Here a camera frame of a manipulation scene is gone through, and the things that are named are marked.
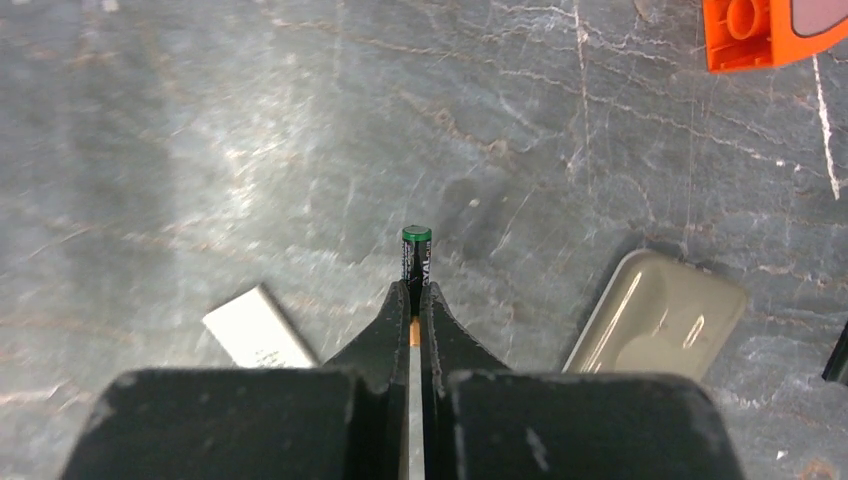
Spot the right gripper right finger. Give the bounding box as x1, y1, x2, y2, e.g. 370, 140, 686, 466
419, 284, 744, 479

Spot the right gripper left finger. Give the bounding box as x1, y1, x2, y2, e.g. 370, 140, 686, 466
61, 281, 411, 479

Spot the white stick remote cover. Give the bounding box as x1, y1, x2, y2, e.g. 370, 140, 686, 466
202, 285, 319, 368

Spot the beige remote control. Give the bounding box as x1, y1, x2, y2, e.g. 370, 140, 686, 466
563, 249, 748, 381

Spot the orange semicircle block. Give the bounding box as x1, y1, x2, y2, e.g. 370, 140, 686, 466
701, 0, 847, 74

